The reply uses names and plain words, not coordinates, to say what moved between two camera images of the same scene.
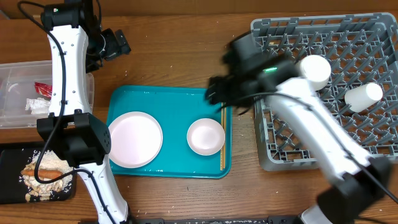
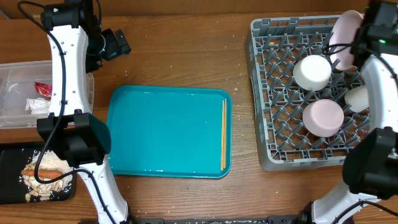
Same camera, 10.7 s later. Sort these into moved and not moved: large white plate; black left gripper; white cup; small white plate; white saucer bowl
Moved: small white plate; large white plate
Not moved: white saucer bowl; black left gripper; white cup
